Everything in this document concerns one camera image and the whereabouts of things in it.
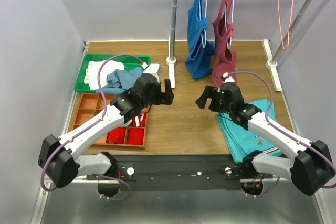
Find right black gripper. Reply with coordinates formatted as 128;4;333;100
195;84;233;114

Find grey-blue tank top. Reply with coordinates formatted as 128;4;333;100
101;67;143;94

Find pink wire hanger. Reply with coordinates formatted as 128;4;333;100
277;0;310;50

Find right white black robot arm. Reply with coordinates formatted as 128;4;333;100
195;82;335;196

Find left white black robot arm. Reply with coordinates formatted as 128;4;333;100
38;73;174;188

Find royal blue tank top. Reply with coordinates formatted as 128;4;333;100
185;0;215;80

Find maroon tank top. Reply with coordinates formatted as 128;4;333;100
211;0;237;87

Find light blue hanger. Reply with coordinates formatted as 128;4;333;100
198;0;207;48
225;0;242;50

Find left white rack foot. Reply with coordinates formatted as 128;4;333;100
168;63;175;89

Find white rack foot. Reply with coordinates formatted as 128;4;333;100
168;63;175;89
262;39;282;92

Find red white striped cloth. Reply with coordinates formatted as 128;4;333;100
123;114;146;127

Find green plastic tray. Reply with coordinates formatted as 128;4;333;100
74;54;151;94

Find folded teal shorts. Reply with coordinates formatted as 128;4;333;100
216;113;282;164

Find red cloth in organizer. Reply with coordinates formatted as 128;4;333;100
106;127;144;146

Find right white rack foot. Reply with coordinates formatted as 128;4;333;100
262;39;282;92

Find left grey rack pole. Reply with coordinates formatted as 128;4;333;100
166;0;177;65

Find grey rack pole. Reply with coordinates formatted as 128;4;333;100
272;0;312;62
166;0;177;65

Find right grey rack pole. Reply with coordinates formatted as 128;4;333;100
272;0;312;62

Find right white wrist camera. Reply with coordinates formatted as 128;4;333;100
221;72;235;83

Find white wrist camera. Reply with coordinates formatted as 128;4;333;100
143;63;162;79
221;72;235;83

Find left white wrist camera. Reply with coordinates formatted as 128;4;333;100
143;63;162;79

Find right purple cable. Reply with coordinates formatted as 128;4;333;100
227;71;336;189

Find purple cable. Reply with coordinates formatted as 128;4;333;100
40;54;149;193
227;71;336;189

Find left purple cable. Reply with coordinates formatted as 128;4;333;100
40;54;149;193

